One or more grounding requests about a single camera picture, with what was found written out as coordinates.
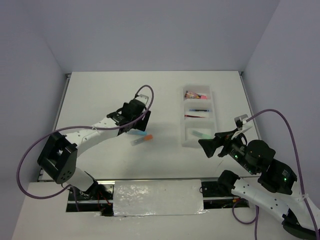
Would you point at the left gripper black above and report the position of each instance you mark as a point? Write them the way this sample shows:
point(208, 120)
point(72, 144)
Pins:
point(142, 124)

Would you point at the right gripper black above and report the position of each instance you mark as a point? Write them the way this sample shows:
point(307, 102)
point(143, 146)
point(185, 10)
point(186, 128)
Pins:
point(223, 138)

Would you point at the blue capped lead case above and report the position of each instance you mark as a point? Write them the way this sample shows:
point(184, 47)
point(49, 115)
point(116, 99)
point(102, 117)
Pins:
point(137, 132)

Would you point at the orange capped lead case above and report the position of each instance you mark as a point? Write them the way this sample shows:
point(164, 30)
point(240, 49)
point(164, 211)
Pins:
point(141, 140)

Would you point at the green capped lead case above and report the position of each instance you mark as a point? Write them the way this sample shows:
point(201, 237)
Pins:
point(200, 135)

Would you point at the teal pen refill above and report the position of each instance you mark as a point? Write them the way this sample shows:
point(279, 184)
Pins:
point(199, 110)

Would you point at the red ink pen refill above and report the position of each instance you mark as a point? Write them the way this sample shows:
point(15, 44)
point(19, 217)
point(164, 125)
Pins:
point(195, 116)

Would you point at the pink capped glue bottle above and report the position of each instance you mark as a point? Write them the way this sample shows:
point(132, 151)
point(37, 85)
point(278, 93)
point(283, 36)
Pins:
point(194, 95)

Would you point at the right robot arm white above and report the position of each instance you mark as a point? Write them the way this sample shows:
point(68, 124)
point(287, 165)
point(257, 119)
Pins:
point(283, 198)

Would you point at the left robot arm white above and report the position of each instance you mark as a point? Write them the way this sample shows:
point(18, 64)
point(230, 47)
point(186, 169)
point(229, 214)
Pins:
point(59, 155)

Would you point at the clear plastic compartment tray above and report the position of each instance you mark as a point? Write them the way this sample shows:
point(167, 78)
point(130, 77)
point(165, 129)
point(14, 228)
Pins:
point(204, 125)

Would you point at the silver foil covered plate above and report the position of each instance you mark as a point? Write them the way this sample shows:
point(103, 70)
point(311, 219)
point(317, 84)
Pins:
point(157, 198)

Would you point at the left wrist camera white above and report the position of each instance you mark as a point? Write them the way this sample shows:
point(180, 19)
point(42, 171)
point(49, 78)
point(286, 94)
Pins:
point(142, 98)

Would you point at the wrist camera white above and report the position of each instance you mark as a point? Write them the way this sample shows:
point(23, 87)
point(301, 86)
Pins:
point(142, 98)
point(242, 125)

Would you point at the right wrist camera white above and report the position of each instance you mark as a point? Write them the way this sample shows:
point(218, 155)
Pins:
point(242, 125)

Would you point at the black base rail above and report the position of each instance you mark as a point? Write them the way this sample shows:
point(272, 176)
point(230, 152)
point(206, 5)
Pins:
point(102, 203)

